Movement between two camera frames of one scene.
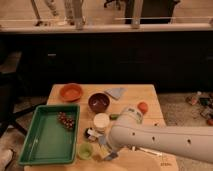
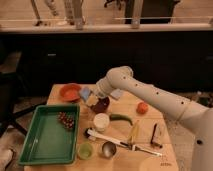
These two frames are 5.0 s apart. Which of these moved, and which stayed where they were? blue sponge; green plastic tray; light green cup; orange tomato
Moved: blue sponge
Stayed: light green cup; green plastic tray; orange tomato
